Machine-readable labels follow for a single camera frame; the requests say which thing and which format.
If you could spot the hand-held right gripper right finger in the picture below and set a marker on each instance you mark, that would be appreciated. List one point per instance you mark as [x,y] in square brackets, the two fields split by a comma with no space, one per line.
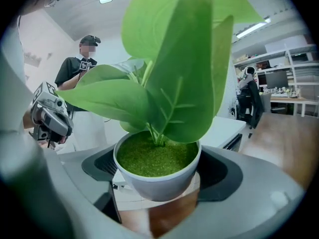
[224,178]

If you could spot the chair draped with jackets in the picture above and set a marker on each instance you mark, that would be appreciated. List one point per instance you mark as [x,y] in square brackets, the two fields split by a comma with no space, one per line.
[249,96]

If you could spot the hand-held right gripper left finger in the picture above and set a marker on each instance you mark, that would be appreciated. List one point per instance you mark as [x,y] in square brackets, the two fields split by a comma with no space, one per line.
[99,165]

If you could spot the brown wooden table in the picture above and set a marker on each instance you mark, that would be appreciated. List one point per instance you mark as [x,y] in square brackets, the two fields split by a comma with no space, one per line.
[286,143]

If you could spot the black computer monitor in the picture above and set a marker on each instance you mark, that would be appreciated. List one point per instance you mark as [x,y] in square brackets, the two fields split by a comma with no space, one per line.
[276,80]

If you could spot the white wall shelf unit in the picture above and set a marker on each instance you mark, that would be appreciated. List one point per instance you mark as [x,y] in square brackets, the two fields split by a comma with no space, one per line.
[259,57]

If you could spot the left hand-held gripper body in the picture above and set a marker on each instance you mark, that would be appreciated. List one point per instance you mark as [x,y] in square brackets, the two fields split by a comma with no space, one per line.
[49,113]

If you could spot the person's left forearm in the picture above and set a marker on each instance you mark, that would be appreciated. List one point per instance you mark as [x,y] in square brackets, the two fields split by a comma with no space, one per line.
[27,118]

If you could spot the white desk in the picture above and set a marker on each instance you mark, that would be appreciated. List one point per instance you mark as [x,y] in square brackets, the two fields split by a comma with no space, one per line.
[224,131]

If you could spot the wooden top work desk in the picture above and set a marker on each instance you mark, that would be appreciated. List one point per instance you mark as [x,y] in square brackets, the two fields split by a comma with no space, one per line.
[291,99]

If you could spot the green plant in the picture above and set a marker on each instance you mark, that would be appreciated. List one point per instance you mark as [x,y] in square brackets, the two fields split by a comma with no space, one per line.
[174,83]

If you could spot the white shelf rack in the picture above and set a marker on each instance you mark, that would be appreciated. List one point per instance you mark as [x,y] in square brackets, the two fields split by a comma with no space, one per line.
[304,58]

